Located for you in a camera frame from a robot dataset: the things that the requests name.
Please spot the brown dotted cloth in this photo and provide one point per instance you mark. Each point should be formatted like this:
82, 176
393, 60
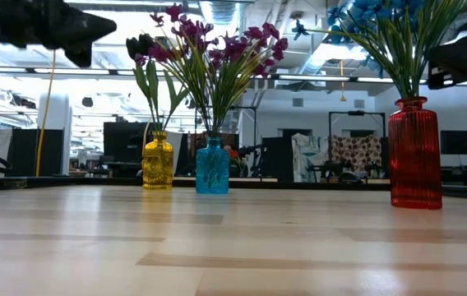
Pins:
357, 150

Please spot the teal glass vase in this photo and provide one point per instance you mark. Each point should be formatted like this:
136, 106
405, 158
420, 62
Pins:
212, 168

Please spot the silver air duct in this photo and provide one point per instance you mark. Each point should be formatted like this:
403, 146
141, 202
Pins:
223, 12
320, 57

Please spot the black monitor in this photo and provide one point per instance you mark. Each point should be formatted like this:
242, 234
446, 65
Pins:
459, 141

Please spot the long ceiling light bar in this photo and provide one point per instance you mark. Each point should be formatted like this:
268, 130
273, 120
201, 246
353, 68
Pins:
320, 77

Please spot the black background workstation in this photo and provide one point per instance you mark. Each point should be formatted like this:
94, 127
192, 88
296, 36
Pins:
328, 170

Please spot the white teal patterned cloth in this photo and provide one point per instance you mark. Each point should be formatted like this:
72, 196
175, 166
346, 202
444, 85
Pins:
305, 152

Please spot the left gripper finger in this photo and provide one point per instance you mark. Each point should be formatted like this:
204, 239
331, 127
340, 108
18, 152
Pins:
85, 26

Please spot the black stand frame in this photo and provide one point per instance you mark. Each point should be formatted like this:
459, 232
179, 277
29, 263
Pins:
357, 112

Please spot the large black screen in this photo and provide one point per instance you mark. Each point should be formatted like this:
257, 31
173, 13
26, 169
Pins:
124, 141

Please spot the red ribbed glass vase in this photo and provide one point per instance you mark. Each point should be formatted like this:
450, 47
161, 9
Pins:
415, 160

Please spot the black aluminium table frame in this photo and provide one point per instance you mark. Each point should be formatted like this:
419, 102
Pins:
320, 186

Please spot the black partition panel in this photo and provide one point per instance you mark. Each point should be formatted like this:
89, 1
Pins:
278, 160
26, 152

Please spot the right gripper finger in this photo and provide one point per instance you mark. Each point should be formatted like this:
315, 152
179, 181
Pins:
463, 57

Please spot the yellow glass vase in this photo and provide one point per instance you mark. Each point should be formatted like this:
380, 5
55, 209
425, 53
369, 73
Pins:
158, 164

